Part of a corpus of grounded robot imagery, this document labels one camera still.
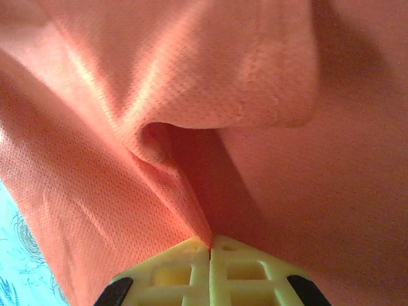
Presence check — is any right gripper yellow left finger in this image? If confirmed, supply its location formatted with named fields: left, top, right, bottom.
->
left=95, top=237, right=211, bottom=306

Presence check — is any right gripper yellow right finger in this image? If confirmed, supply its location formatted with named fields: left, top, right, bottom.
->
left=210, top=234, right=332, bottom=306

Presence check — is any orange t-shirt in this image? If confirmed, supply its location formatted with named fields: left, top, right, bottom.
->
left=0, top=0, right=408, bottom=306

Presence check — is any floral tablecloth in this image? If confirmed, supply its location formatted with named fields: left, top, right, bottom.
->
left=0, top=178, right=68, bottom=306

